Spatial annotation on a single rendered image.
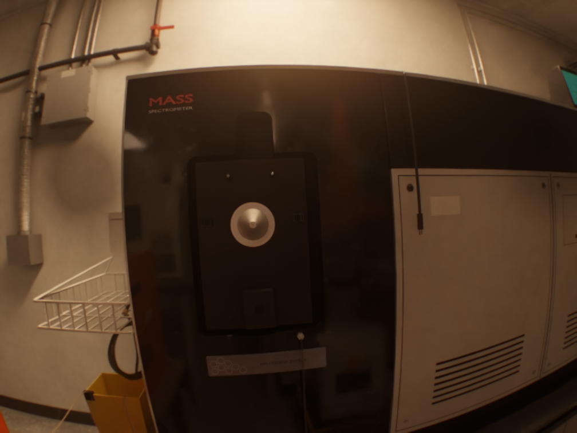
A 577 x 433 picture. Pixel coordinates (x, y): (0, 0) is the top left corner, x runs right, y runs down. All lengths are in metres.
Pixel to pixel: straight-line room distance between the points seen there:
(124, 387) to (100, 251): 1.18
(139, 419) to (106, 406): 0.06
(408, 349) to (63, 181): 1.77
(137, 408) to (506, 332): 0.68
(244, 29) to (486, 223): 1.63
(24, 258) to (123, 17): 1.48
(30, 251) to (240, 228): 1.56
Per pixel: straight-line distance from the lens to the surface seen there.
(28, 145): 2.02
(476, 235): 0.58
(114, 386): 0.69
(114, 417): 0.62
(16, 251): 1.94
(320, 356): 0.49
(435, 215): 0.53
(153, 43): 1.85
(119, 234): 0.80
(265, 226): 0.44
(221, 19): 1.96
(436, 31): 2.34
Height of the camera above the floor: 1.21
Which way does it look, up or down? level
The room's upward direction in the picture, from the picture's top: 3 degrees counter-clockwise
